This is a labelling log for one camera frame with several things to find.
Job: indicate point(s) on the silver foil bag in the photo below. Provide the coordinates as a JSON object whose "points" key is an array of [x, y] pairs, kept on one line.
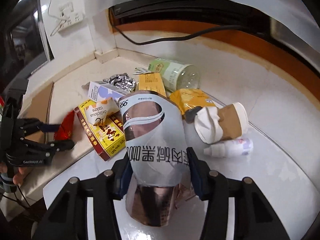
{"points": [[122, 81]]}

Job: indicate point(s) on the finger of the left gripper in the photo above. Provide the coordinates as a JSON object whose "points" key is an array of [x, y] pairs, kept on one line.
{"points": [[50, 147], [50, 127]]}

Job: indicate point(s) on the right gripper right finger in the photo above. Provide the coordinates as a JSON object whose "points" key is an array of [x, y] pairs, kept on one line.
{"points": [[199, 171]]}

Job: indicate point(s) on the orange wooden window frame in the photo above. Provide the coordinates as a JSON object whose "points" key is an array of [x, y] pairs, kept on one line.
{"points": [[263, 47]]}

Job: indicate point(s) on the delicious cakes paper wrapper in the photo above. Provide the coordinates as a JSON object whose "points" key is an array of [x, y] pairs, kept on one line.
{"points": [[97, 113]]}

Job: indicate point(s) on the person left hand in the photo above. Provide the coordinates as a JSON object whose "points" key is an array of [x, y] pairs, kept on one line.
{"points": [[19, 173]]}

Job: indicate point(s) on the orange white carton box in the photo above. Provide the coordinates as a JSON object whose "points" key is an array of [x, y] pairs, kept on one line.
{"points": [[152, 82]]}

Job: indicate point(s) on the yellow red box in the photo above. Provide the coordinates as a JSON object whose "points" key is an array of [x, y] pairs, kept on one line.
{"points": [[108, 139]]}

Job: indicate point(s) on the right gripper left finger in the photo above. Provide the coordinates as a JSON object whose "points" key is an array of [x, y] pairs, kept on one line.
{"points": [[122, 177]]}

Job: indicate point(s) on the white purple small box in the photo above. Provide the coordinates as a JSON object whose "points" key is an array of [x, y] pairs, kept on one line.
{"points": [[99, 91]]}

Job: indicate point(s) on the brown paper coffee cup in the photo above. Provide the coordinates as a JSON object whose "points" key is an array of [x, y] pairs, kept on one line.
{"points": [[233, 121]]}

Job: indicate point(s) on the silver coffee pouch bag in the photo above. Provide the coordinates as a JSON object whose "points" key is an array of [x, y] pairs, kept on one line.
{"points": [[157, 150]]}

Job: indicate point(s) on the white wall power socket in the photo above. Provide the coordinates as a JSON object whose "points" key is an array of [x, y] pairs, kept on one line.
{"points": [[69, 16]]}

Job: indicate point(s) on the dark window with frame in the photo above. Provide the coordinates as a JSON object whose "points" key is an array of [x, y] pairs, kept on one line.
{"points": [[24, 41]]}

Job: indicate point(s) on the brown cardboard sheet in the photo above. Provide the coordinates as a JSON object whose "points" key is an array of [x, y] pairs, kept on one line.
{"points": [[39, 109]]}

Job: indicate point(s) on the yellow snack bag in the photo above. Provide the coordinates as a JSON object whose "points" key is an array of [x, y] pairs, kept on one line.
{"points": [[187, 99]]}

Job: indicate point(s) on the red snack bag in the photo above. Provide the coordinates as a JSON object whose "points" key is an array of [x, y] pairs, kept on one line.
{"points": [[66, 128]]}

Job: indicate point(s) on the green label plastic bottle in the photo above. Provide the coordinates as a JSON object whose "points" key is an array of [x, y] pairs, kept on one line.
{"points": [[176, 75]]}

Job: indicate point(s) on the white paper bag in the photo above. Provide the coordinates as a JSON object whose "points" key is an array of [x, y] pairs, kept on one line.
{"points": [[207, 125]]}

